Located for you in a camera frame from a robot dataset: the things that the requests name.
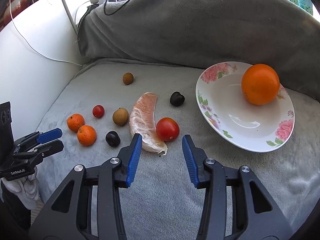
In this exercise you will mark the large red tomato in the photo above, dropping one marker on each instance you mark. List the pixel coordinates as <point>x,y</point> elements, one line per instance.
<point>167,129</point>

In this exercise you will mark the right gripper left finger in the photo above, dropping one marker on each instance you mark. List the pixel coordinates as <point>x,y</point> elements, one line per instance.
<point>129,157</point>

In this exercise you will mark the brown longan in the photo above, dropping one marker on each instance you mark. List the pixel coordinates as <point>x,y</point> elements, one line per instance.
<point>120,116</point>
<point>128,78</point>

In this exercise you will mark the grey sofa back cushion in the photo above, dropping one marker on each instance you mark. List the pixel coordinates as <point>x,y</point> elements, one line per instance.
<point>199,33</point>

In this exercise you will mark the small cherry tomato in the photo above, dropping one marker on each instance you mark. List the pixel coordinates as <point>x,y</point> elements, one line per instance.
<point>98,111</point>

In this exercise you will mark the green floral wipes pack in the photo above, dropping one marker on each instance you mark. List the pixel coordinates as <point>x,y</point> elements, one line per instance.
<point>306,5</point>

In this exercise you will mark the floral white ceramic plate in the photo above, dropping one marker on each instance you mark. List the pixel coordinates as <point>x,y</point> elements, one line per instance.
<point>253,128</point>

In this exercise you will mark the white sofa armrest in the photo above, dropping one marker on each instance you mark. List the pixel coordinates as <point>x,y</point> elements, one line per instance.
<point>39,56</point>

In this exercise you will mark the white glove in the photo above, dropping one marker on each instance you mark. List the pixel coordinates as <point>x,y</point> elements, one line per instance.
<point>26,189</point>

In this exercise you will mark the grey sofa seat cover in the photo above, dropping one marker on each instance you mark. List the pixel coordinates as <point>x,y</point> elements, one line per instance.
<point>162,203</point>

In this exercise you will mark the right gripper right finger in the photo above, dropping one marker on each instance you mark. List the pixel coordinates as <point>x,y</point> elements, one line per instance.
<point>194,159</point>

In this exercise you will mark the large orange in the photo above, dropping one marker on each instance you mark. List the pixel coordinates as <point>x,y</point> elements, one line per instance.
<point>260,84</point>

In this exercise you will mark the peeled pomelo segment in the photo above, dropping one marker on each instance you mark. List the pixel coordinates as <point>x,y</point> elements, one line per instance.
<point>142,121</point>

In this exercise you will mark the dark plum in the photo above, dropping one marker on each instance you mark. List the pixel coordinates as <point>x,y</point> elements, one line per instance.
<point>177,99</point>
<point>113,139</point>

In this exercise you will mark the mandarin orange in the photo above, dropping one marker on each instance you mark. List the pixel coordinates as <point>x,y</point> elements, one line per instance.
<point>86,135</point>
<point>75,121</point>

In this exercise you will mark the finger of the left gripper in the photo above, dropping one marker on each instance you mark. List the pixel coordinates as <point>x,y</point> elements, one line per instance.
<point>49,135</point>
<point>44,151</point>

